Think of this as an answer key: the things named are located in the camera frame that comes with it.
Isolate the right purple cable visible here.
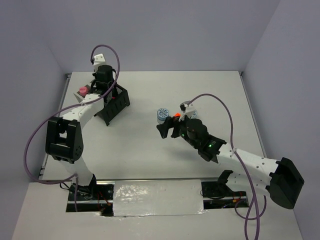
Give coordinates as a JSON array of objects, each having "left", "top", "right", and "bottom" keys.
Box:
[{"left": 188, "top": 93, "right": 267, "bottom": 240}]

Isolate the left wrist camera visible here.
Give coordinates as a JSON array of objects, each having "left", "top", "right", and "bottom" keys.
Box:
[{"left": 91, "top": 53, "right": 107, "bottom": 72}]

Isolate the black slotted organizer box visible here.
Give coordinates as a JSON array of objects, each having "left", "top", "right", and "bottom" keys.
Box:
[{"left": 94, "top": 84, "right": 130, "bottom": 126}]

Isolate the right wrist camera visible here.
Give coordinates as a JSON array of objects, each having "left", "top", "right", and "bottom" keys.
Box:
[{"left": 179, "top": 101, "right": 196, "bottom": 121}]

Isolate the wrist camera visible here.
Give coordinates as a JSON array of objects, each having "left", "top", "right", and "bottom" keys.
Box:
[
  {"left": 179, "top": 101, "right": 196, "bottom": 121},
  {"left": 91, "top": 53, "right": 107, "bottom": 72}
]

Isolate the orange highlighter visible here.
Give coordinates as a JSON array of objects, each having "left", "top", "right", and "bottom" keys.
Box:
[{"left": 174, "top": 112, "right": 181, "bottom": 118}]

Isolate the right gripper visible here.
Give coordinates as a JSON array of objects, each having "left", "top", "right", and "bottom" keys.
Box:
[{"left": 157, "top": 111, "right": 200, "bottom": 149}]

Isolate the white slotted organizer box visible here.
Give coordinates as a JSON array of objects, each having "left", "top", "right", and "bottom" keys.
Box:
[{"left": 73, "top": 84, "right": 91, "bottom": 103}]

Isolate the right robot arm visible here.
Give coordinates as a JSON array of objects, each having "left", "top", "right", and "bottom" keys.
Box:
[{"left": 156, "top": 117, "right": 305, "bottom": 210}]

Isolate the blue slime jar left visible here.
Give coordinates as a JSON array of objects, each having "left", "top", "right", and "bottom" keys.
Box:
[{"left": 156, "top": 107, "right": 170, "bottom": 124}]

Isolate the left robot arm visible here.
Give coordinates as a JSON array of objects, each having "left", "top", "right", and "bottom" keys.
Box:
[{"left": 45, "top": 65, "right": 115, "bottom": 200}]

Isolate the pink cap pen tube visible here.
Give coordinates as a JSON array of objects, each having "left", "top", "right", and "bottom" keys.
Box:
[{"left": 78, "top": 86, "right": 89, "bottom": 97}]

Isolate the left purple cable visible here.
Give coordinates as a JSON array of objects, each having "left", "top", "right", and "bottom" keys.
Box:
[{"left": 23, "top": 44, "right": 122, "bottom": 213}]

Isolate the purple cable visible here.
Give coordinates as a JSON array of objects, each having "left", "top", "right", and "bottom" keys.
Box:
[
  {"left": 23, "top": 44, "right": 122, "bottom": 213},
  {"left": 188, "top": 93, "right": 267, "bottom": 240}
]

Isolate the silver tape panel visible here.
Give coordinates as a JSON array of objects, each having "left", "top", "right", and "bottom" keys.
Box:
[{"left": 112, "top": 179, "right": 205, "bottom": 217}]

